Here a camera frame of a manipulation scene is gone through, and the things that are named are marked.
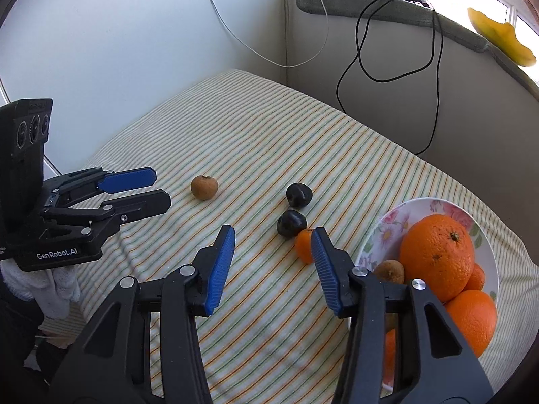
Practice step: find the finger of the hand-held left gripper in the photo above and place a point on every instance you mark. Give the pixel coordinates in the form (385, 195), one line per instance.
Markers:
(143, 204)
(130, 179)

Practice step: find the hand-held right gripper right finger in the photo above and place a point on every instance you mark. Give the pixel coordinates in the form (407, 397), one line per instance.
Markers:
(325, 271)

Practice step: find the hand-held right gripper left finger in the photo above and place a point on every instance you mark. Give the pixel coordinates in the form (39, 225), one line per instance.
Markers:
(221, 273)

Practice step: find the small mandarin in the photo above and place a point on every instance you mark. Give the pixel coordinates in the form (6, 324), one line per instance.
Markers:
(476, 277)
(389, 353)
(303, 248)

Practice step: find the small brown fruit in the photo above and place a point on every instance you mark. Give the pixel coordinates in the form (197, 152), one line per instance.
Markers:
(204, 187)
(389, 272)

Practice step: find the large orange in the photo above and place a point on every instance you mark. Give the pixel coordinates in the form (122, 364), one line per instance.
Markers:
(473, 320)
(438, 256)

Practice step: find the floral plate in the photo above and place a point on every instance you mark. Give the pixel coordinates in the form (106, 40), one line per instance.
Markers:
(421, 208)

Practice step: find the person's left hand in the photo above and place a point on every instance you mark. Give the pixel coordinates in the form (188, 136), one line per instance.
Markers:
(54, 288)

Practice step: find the dark plum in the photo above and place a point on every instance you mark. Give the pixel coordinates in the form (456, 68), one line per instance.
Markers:
(299, 195)
(291, 223)

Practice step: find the striped cloth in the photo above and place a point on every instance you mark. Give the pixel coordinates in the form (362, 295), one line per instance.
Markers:
(252, 134)

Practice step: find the dark cloth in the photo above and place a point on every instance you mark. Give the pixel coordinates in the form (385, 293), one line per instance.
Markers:
(17, 328)

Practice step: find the grey-green mat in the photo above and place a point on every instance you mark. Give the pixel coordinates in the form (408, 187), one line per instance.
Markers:
(337, 2)

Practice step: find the yellow object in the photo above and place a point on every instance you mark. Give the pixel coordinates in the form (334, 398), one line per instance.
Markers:
(501, 38)

